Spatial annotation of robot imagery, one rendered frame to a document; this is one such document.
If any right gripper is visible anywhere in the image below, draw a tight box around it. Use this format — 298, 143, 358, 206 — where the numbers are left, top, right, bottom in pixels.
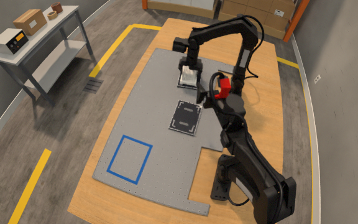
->
178, 55, 203, 76

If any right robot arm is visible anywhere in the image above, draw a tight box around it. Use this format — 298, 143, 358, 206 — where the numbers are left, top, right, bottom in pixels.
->
172, 17, 259, 97

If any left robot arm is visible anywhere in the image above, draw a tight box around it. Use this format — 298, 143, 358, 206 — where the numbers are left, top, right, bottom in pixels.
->
212, 95, 296, 224

